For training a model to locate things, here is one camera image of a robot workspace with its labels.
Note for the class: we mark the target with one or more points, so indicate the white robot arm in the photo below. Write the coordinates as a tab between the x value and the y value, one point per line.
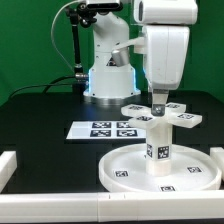
112	76

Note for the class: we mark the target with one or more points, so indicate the white front barrier rail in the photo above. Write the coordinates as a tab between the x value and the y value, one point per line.
106	207

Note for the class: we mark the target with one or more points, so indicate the white barrier block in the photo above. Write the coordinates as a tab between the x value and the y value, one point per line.
8	164
217	154

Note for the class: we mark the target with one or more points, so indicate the white right barrier block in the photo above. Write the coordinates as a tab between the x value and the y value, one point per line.
217	154

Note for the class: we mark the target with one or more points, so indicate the white round table top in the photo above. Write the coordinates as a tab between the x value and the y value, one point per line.
130	169

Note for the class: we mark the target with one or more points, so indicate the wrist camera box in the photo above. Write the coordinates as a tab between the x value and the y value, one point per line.
165	11

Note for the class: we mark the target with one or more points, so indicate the white cross-shaped table base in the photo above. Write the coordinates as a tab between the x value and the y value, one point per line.
175	114

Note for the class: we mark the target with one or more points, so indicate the black camera stand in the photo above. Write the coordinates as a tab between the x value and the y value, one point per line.
79	16

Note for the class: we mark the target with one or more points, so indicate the white marker sheet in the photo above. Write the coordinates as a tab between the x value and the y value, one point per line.
112	130

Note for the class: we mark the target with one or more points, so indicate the white left barrier block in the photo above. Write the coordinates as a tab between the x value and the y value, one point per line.
8	164

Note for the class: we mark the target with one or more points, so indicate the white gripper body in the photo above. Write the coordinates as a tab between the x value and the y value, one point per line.
165	54

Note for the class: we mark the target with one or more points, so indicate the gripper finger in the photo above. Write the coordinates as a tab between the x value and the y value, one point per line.
159	100

